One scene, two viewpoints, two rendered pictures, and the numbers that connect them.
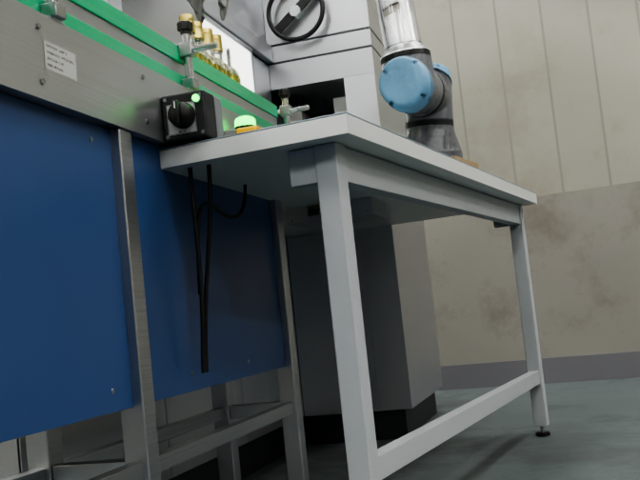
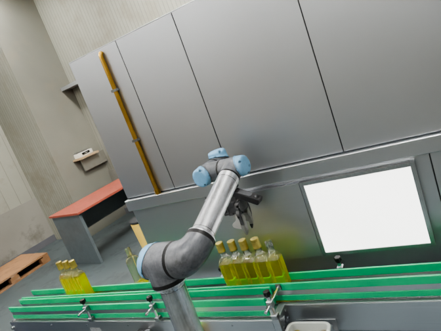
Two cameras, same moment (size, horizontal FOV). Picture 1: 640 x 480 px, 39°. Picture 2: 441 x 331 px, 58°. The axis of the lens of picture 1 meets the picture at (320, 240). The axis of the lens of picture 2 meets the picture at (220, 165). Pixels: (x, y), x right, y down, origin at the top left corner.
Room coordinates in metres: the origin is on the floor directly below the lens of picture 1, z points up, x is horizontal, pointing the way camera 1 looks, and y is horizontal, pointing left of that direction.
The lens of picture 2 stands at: (2.62, -1.29, 1.83)
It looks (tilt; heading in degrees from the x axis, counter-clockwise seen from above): 12 degrees down; 106
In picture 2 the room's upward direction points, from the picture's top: 21 degrees counter-clockwise
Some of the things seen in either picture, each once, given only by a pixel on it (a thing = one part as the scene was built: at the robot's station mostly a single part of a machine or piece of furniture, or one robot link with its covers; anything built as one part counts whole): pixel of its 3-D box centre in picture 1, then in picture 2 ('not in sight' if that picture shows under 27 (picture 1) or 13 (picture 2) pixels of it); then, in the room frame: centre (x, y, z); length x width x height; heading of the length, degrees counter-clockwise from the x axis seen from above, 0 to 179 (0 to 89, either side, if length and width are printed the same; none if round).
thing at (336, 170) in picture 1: (458, 334); not in sight; (2.15, -0.30, 0.36); 1.51 x 0.09 x 0.71; 156
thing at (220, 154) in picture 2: not in sight; (220, 163); (2.20, 0.21, 1.51); 0.09 x 0.08 x 0.11; 67
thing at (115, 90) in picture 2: not in sight; (129, 125); (1.77, 0.48, 1.76); 0.03 x 0.03 x 0.72; 75
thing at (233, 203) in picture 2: not in sight; (232, 199); (2.19, 0.22, 1.35); 0.09 x 0.08 x 0.12; 165
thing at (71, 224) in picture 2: not in sight; (114, 214); (-0.76, 4.05, 0.39); 1.54 x 0.76 x 0.79; 66
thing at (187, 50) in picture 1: (199, 54); (151, 312); (1.65, 0.19, 0.94); 0.07 x 0.04 x 0.13; 75
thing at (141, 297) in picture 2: not in sight; (121, 301); (1.39, 0.38, 0.92); 1.75 x 0.01 x 0.08; 165
